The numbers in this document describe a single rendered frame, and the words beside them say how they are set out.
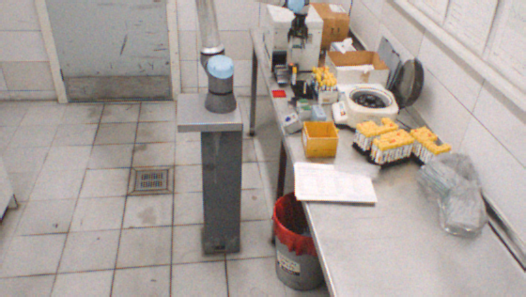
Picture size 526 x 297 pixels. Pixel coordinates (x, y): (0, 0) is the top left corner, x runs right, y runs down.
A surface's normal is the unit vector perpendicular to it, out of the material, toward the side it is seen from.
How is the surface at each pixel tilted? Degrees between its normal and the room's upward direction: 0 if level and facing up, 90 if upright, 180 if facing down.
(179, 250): 0
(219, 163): 90
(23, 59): 90
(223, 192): 90
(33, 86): 90
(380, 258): 0
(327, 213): 0
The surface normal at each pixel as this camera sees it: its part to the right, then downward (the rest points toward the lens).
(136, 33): 0.14, 0.57
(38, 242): 0.05, -0.82
